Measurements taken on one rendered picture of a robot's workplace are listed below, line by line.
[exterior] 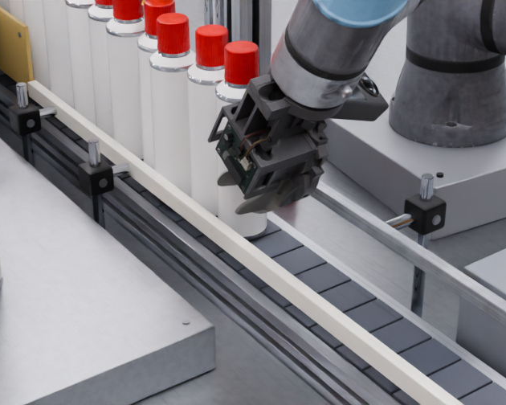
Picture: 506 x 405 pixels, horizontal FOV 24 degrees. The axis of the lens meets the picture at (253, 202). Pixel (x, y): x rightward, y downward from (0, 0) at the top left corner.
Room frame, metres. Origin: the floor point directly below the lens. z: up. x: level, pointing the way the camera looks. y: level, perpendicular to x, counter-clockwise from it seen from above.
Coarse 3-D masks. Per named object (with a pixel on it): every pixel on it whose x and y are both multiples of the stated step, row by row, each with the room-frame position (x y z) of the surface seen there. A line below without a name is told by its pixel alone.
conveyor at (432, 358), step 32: (64, 128) 1.28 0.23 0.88; (224, 256) 0.99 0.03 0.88; (288, 256) 0.99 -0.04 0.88; (320, 288) 0.93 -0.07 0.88; (352, 288) 0.93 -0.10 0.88; (384, 320) 0.88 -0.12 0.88; (352, 352) 0.83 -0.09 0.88; (416, 352) 0.83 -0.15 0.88; (448, 352) 0.83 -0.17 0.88; (384, 384) 0.79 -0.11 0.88; (448, 384) 0.79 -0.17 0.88; (480, 384) 0.79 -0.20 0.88
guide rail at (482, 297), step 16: (320, 192) 0.98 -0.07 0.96; (336, 192) 0.98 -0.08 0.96; (336, 208) 0.96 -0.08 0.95; (352, 208) 0.95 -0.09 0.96; (368, 224) 0.92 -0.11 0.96; (384, 224) 0.92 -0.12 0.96; (384, 240) 0.91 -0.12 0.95; (400, 240) 0.89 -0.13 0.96; (416, 256) 0.87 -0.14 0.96; (432, 256) 0.86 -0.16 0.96; (432, 272) 0.85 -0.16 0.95; (448, 272) 0.84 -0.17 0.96; (464, 288) 0.82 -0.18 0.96; (480, 288) 0.81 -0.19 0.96; (480, 304) 0.80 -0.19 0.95; (496, 304) 0.79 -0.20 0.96
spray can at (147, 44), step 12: (156, 0) 1.17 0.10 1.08; (168, 0) 1.17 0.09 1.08; (156, 12) 1.15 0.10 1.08; (168, 12) 1.16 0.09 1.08; (156, 24) 1.15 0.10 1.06; (144, 36) 1.16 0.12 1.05; (156, 36) 1.16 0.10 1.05; (144, 48) 1.15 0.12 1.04; (156, 48) 1.15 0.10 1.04; (144, 60) 1.15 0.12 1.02; (144, 72) 1.15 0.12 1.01; (144, 84) 1.15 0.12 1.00; (144, 96) 1.15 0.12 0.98; (144, 108) 1.15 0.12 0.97; (144, 120) 1.16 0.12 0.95; (144, 132) 1.16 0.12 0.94; (144, 144) 1.16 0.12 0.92; (144, 156) 1.16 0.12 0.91
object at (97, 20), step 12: (96, 0) 1.25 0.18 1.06; (108, 0) 1.24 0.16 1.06; (96, 12) 1.24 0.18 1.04; (108, 12) 1.24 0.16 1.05; (96, 24) 1.24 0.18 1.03; (96, 36) 1.24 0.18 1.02; (96, 48) 1.24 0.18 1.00; (96, 60) 1.24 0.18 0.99; (96, 72) 1.24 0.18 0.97; (108, 72) 1.24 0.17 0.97; (96, 84) 1.24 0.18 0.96; (108, 84) 1.24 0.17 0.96; (96, 96) 1.25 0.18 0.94; (108, 96) 1.24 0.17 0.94; (96, 108) 1.25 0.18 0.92; (108, 108) 1.24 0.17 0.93; (96, 120) 1.25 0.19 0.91; (108, 120) 1.24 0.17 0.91; (108, 132) 1.24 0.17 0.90
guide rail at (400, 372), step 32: (32, 96) 1.33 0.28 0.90; (96, 128) 1.21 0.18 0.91; (128, 160) 1.13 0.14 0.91; (160, 192) 1.08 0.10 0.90; (192, 224) 1.03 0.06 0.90; (224, 224) 1.00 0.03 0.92; (256, 256) 0.94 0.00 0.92; (288, 288) 0.89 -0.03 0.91; (320, 320) 0.85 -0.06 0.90; (352, 320) 0.84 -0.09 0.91; (384, 352) 0.79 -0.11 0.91; (416, 384) 0.75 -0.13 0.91
